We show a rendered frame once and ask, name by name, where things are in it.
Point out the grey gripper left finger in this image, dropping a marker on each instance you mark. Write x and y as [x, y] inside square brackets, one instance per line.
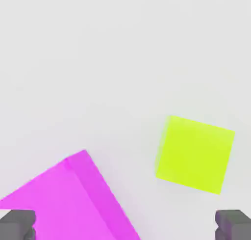
[15, 224]

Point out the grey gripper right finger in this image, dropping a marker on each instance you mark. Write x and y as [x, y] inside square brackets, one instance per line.
[235, 224]

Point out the small yellow-green cube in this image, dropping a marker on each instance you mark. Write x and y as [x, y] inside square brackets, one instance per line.
[194, 155]

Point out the large magenta box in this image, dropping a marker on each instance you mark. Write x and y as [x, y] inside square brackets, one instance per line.
[74, 200]

